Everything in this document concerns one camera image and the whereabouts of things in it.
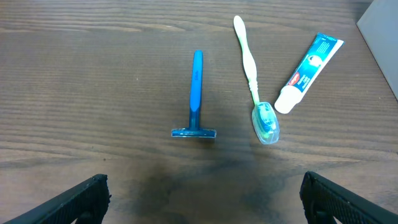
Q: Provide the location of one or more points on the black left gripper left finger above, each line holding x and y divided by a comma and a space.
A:
86, 202

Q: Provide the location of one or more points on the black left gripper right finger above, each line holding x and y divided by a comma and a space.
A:
327, 202

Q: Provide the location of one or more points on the white cardboard box container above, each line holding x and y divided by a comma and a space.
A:
378, 26

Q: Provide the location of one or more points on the green white toothbrush with cap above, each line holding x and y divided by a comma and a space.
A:
264, 119

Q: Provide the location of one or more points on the teal white toothpaste tube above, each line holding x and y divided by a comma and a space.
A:
318, 55

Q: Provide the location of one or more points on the blue disposable razor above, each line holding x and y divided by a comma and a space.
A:
194, 130

